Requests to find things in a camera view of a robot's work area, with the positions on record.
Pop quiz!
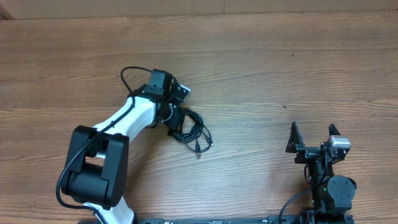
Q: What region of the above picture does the black USB-A cable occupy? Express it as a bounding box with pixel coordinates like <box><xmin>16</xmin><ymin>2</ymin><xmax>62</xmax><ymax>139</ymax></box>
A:
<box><xmin>170</xmin><ymin>108</ymin><xmax>206</xmax><ymax>159</ymax></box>

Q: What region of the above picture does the cardboard back panel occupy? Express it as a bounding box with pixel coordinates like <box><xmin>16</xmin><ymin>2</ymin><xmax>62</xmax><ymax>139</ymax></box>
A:
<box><xmin>1</xmin><ymin>0</ymin><xmax>397</xmax><ymax>19</ymax></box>

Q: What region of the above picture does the black USB-C cable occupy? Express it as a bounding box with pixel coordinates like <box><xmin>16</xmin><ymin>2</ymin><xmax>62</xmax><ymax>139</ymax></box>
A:
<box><xmin>180</xmin><ymin>111</ymin><xmax>215</xmax><ymax>154</ymax></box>

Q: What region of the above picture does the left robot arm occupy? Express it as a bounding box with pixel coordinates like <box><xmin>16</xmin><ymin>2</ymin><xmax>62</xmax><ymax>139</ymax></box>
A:
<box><xmin>55</xmin><ymin>69</ymin><xmax>191</xmax><ymax>223</ymax></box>

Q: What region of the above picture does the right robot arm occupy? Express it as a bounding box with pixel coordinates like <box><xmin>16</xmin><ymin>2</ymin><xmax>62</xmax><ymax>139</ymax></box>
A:
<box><xmin>278</xmin><ymin>121</ymin><xmax>357</xmax><ymax>223</ymax></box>

